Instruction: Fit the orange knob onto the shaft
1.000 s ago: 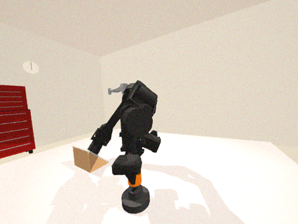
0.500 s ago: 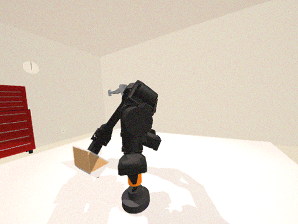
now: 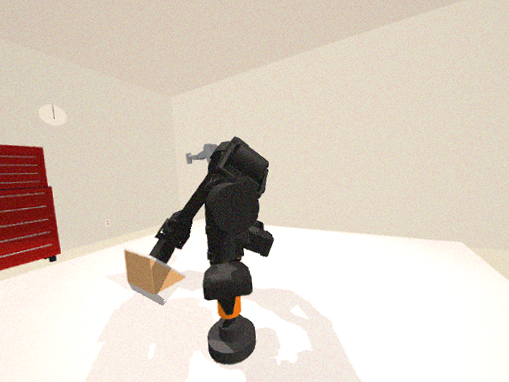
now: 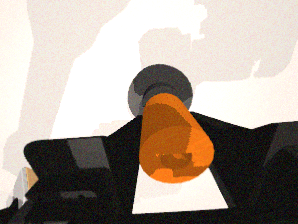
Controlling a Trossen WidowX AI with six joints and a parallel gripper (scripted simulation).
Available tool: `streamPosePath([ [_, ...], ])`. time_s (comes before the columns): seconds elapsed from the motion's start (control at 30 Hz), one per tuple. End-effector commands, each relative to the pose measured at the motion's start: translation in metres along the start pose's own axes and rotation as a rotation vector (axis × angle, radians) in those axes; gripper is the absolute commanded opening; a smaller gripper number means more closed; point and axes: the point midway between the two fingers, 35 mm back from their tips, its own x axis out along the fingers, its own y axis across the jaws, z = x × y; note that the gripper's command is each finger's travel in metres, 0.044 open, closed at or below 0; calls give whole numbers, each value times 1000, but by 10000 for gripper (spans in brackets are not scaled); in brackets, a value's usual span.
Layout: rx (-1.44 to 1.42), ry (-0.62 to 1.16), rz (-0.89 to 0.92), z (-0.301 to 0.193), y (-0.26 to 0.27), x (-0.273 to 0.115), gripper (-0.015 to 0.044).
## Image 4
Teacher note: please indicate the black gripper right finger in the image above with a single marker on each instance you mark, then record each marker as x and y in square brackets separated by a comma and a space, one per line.
[243, 157]

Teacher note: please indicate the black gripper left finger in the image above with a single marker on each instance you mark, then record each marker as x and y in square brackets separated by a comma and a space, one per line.
[115, 157]

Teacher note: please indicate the orange knob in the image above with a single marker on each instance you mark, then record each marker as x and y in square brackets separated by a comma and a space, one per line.
[173, 146]

